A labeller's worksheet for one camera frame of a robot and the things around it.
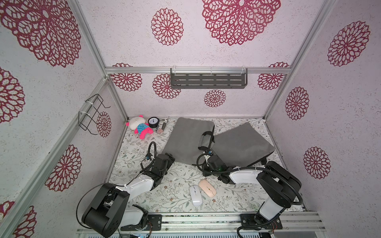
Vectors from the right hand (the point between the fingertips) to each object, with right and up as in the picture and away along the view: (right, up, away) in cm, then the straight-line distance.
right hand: (200, 165), depth 92 cm
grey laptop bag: (-12, +12, +11) cm, 20 cm away
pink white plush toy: (-44, +26, +16) cm, 54 cm away
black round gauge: (-35, +28, +23) cm, 51 cm away
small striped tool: (-28, +24, +18) cm, 41 cm away
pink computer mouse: (+3, -11, -9) cm, 15 cm away
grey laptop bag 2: (+28, +11, +8) cm, 32 cm away
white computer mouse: (-3, -14, -11) cm, 18 cm away
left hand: (-19, +4, 0) cm, 20 cm away
